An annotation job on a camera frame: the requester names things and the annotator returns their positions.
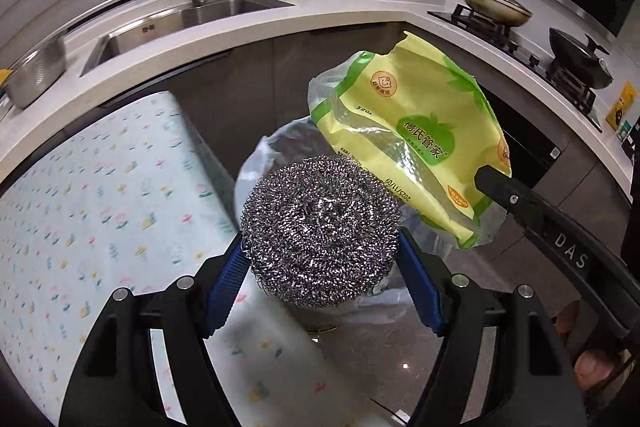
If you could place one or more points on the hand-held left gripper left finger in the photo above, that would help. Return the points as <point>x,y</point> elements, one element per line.
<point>225,287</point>

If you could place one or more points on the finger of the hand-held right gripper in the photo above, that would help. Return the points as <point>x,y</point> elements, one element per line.
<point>505,192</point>

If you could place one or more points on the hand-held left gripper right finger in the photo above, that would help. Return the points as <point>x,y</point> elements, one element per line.
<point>422,287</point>

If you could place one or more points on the steel wool scrubber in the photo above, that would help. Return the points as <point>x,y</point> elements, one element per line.
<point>320,232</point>

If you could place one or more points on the yellow green plastic bag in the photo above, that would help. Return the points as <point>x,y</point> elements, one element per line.
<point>400,117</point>

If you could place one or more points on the trash bin with plastic liner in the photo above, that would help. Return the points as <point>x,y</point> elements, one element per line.
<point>270,157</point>

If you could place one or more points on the person's right hand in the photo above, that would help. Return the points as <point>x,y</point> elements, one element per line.
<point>592,367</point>

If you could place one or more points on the black gas stove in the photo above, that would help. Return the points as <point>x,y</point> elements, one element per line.
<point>525,52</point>

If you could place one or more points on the yellow packet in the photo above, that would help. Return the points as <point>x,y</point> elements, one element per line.
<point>621,106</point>

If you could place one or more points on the floral tablecloth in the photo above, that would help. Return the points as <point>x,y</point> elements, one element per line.
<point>100,207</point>

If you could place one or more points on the black wok with lid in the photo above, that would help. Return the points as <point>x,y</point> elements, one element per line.
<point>580,62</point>

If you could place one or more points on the beige wok with lid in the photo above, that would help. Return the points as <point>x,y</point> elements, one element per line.
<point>495,7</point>

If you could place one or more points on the stainless steel sink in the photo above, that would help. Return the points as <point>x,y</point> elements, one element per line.
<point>175,19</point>

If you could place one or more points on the stainless steel colander bowl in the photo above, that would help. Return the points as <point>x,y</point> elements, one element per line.
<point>37,72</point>

